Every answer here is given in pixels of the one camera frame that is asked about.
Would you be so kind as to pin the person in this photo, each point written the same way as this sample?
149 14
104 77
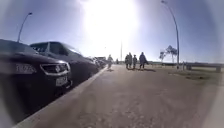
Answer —
110 61

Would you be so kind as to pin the thin pole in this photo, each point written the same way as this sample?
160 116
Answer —
121 53

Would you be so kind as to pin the grey asphalt path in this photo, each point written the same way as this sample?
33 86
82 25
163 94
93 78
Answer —
133 100

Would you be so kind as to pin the pale concrete kerb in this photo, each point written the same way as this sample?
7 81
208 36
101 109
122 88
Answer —
66 98

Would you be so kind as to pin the low barrier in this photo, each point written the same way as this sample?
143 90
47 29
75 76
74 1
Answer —
203 65

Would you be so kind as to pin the row of parked cars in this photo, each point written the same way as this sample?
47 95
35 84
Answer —
99 61

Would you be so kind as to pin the group of people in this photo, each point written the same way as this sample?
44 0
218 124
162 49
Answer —
142 60

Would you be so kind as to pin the dark parked car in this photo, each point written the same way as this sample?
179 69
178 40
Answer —
76 63
30 80

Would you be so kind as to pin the tree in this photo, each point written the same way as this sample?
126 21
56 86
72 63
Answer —
170 50

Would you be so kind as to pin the dry grass strip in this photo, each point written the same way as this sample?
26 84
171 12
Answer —
200 75

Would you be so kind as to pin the curved street lamp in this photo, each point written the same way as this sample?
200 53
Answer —
177 40

